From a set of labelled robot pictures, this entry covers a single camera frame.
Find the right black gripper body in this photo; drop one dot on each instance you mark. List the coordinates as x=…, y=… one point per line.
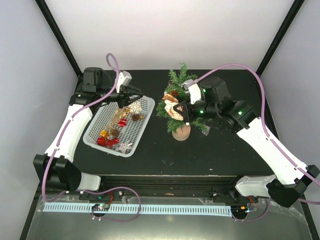
x=210, y=111

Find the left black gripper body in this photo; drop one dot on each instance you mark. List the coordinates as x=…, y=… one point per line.
x=122, y=97

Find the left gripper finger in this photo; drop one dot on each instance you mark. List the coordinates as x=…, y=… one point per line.
x=132, y=89
x=133, y=98

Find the wooden bauble ornament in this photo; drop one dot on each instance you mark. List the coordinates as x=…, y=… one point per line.
x=169, y=101

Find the small green christmas tree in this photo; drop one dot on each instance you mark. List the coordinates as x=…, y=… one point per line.
x=176, y=78

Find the red berry sprig ornament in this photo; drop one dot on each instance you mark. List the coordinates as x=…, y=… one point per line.
x=174, y=93

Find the red santa figure ornament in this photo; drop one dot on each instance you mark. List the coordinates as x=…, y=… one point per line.
x=122, y=122

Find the white plastic basket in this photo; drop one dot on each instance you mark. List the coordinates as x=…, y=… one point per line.
x=107, y=118

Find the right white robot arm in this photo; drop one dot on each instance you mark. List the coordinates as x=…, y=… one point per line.
x=211, y=99

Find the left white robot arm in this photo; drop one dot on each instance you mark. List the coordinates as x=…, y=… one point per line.
x=55, y=168

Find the white wooden snowflake ornament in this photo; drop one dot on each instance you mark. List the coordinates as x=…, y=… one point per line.
x=136, y=107

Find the gold bell ornament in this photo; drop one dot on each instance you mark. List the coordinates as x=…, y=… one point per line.
x=128, y=110

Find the brown pine cone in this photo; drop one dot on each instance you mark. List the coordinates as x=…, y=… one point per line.
x=136, y=117
x=115, y=133

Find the gold gift box ornament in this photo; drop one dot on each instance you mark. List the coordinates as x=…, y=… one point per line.
x=104, y=134

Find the red bow ornament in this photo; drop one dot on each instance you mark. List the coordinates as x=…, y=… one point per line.
x=111, y=142

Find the red gift box ornament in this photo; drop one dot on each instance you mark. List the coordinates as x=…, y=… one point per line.
x=101, y=141

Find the silver star ornament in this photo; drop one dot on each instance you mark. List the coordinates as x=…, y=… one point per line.
x=124, y=146

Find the small circuit board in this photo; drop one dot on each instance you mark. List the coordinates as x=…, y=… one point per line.
x=100, y=207

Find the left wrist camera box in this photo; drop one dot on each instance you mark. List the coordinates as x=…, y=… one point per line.
x=124, y=79

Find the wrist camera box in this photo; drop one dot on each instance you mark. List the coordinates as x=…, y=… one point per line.
x=190, y=87
x=124, y=79

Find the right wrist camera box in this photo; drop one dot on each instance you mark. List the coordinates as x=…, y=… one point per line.
x=190, y=87

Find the light blue cable duct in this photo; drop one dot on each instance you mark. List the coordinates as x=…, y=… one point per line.
x=143, y=209

